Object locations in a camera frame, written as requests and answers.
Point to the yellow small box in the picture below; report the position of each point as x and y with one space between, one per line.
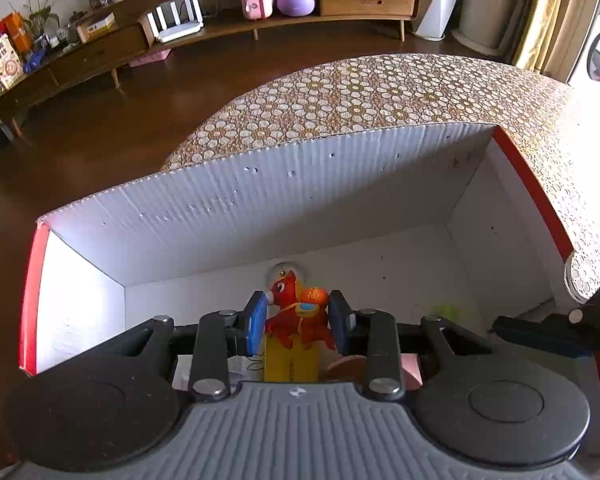
290 366

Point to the printed snack bag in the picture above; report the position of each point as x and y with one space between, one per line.
6 62

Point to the red horse toy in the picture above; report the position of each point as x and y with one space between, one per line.
297 316

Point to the blue small toy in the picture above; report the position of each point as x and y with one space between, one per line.
35 61

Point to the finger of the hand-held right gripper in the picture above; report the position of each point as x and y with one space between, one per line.
540 332

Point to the yellow white small carton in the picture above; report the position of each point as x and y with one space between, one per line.
96 27

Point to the covered standing air conditioner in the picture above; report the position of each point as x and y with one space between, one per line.
495 5

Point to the white router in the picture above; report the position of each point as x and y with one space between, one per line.
177 30

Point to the wooden drawer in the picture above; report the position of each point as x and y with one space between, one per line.
367 2

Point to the white planter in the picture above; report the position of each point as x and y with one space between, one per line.
437 12

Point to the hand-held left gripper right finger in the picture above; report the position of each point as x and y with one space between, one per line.
339 320

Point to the wooden media cabinet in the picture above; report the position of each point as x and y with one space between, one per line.
100 52

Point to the orange box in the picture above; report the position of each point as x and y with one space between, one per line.
15 32

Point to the thin leafy plant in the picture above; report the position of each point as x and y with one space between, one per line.
37 17

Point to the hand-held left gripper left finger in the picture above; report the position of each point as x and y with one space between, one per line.
256 322

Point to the pink flat box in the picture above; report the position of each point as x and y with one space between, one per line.
150 58

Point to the yellow curtain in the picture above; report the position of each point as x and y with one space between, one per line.
540 15

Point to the red cardboard box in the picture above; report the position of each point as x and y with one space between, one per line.
280 210

